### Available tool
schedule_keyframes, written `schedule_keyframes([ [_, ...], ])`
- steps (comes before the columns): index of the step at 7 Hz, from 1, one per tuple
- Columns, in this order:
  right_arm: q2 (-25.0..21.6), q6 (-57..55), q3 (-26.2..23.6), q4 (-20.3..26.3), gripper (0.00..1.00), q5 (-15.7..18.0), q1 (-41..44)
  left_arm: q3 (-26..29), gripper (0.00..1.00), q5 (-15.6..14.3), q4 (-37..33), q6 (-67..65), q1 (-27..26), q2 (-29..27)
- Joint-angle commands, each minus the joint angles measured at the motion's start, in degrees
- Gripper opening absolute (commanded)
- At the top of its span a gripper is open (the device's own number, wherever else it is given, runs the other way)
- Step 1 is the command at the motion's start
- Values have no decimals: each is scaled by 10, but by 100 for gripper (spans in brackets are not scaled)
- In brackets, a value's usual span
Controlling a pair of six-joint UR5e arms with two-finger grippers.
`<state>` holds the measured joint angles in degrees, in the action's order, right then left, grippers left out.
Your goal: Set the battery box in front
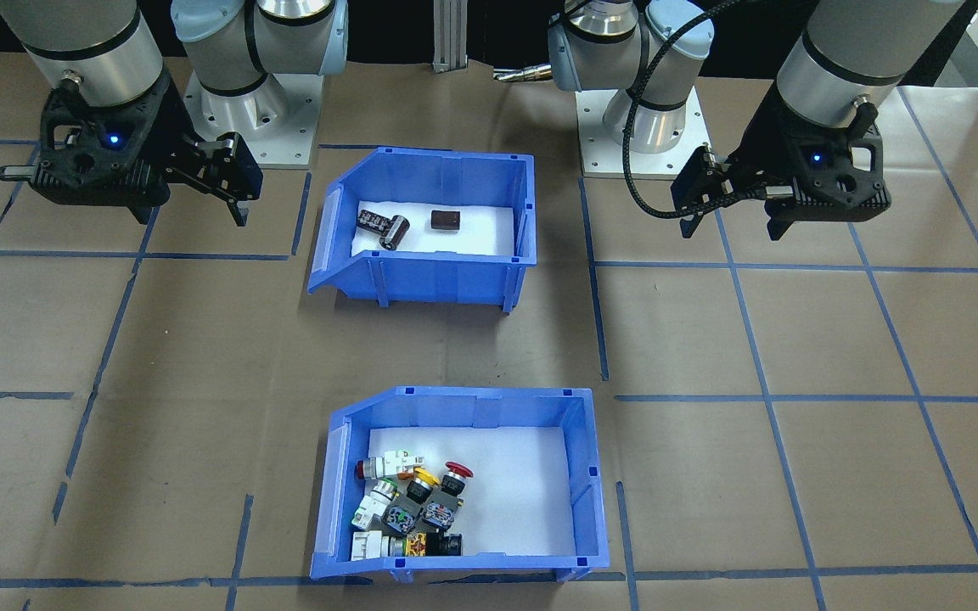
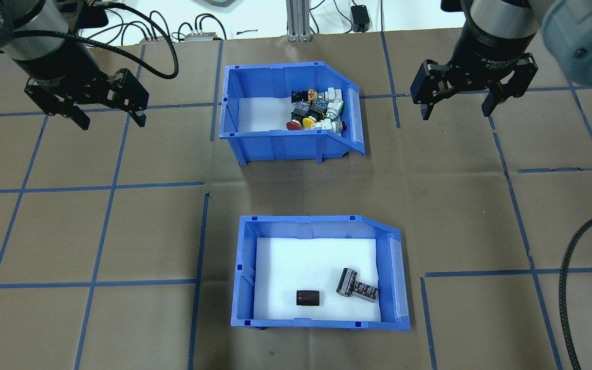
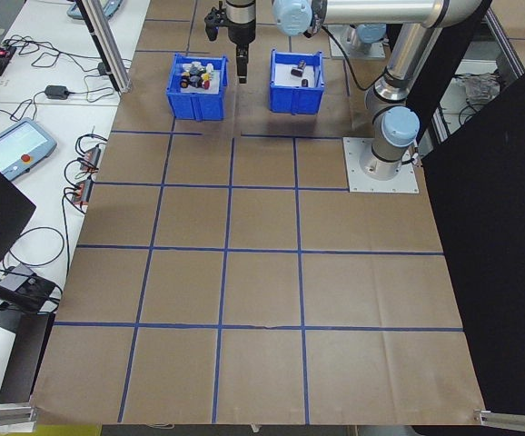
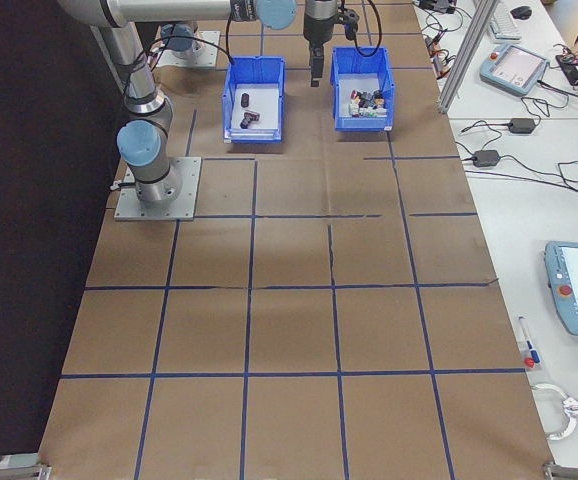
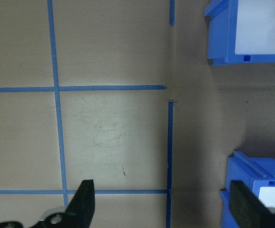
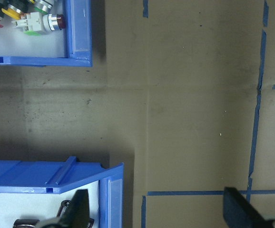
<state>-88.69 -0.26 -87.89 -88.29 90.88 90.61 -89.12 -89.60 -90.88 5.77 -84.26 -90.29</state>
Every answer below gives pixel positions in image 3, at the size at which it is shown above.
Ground blue plastic storage bin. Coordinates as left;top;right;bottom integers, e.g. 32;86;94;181
269;48;326;116
165;53;230;123

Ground grey blue teach pendant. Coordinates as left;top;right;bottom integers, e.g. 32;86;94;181
0;116;59;183
65;0;125;21

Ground black orange usb adapter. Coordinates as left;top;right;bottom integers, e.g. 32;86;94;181
77;144;105;173
72;178;96;206

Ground black power adapter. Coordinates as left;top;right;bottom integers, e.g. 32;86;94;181
44;84;72;102

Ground grey crumpled bundle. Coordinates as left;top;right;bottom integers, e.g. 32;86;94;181
463;74;503;104

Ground black power strip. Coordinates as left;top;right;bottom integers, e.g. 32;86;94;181
0;43;18;76

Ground grey flat device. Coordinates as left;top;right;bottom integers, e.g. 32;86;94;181
0;264;37;294

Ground black flat panel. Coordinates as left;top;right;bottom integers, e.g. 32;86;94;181
0;312;57;406

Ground aluminium extrusion bar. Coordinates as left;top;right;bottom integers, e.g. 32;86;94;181
0;405;39;433
472;408;525;431

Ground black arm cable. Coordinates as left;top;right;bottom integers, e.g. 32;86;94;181
305;20;384;92

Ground aluminium extrusion post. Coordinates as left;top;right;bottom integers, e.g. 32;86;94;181
74;0;133;95

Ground white square base plate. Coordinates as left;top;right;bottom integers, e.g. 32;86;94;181
329;34;391;61
342;136;421;194

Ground black desk cable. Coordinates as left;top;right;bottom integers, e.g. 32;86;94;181
5;185;72;292
0;90;48;138
68;67;122;104
64;130;108;183
13;37;110;74

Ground metal frame bars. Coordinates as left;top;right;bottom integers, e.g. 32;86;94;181
430;7;525;147

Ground black frame cover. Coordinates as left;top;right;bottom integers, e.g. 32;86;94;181
387;0;525;417

